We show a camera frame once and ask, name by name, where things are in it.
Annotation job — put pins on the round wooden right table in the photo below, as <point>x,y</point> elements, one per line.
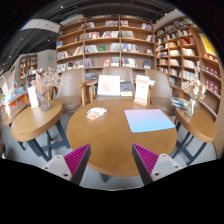
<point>200,126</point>

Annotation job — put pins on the round wooden table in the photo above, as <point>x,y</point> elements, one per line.
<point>31,123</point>
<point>111,139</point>
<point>200,126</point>

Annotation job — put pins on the glass vase with dried flowers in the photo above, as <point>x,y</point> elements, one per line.
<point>43,82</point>

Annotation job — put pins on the beige armchair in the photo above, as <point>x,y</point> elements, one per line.
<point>125,74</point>
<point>72,90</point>
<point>161,94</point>

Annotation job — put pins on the middle beige armchair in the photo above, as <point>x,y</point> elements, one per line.
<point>125,74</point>

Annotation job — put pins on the far left wooden bookshelf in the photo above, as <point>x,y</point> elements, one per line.
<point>27,64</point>

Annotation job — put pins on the blue pink mouse pad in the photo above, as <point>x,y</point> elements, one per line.
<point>147,120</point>

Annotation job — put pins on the clear vase white flowers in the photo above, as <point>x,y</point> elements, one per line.
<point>196,90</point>

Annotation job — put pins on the right beige armchair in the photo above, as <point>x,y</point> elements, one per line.
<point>161,94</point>

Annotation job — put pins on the wooden right side bookshelf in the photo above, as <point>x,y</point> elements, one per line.
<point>181,47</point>

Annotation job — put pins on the small white table sign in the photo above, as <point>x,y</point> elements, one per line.
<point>33,97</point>

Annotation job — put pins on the stack of books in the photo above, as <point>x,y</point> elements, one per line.
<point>179,102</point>

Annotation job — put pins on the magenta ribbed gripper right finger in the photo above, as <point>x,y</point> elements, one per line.
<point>152,166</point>

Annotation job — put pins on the large wooden back bookshelf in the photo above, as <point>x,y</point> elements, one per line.
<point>96,42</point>

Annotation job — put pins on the white red standing sign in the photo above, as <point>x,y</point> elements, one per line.
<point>142,89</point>

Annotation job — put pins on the white sign with pink print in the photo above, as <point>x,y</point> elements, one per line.
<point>108,85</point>

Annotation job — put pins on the left beige armchair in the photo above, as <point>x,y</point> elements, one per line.
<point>72,90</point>

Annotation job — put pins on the dark cover book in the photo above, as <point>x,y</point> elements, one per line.
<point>125,88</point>

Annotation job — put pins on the round wooden left table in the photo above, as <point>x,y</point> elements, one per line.
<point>31,123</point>

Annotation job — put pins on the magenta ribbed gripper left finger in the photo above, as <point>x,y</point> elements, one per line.
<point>70,167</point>

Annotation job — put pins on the round wooden centre table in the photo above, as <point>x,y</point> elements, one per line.
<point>111,139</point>

